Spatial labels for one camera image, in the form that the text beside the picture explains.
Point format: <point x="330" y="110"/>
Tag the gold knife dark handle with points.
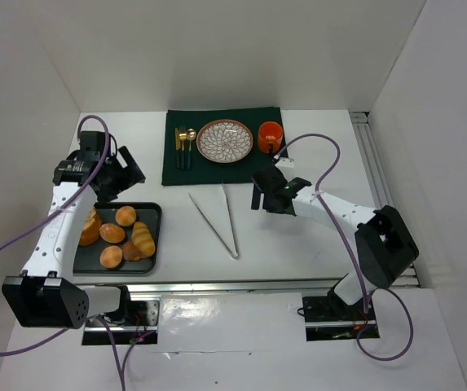
<point x="178" y="148"/>

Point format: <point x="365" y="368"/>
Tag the black baking tray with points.
<point x="87" y="257"/>

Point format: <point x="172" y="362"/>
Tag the round bun top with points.
<point x="126" y="216"/>

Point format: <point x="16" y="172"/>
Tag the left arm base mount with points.
<point x="136" y="325"/>

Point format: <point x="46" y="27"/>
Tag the gold fork dark handle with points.
<point x="182" y="133"/>

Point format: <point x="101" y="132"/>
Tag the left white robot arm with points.
<point x="43" y="294"/>

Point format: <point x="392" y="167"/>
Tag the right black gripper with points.
<point x="264" y="189"/>

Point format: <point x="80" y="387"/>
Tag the round bun bottom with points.
<point x="111" y="257"/>

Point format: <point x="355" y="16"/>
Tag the round bun middle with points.
<point x="112" y="233"/>

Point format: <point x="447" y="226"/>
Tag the brown croissant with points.
<point x="131" y="253"/>

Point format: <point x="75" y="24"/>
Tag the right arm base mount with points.
<point x="327" y="319"/>

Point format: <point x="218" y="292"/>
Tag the large orange round bread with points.
<point x="90" y="231"/>

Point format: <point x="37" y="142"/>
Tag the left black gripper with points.
<point x="123" y="172"/>

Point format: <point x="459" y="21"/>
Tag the round bun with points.
<point x="111" y="257"/>
<point x="126" y="216"/>
<point x="112" y="233"/>

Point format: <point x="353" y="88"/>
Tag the aluminium rail right side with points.
<point x="371" y="160"/>

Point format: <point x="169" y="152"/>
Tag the gold spoon dark handle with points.
<point x="190" y="137"/>

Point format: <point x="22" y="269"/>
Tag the floral patterned plate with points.
<point x="224" y="141"/>

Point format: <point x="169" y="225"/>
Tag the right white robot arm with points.
<point x="380" y="244"/>

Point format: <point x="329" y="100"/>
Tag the striped long bread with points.
<point x="142" y="239"/>

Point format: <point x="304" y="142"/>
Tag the orange mug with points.
<point x="270" y="136"/>

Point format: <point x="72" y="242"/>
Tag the metal tongs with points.
<point x="214" y="207"/>

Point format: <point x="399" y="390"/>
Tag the dark green placemat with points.
<point x="203" y="171"/>

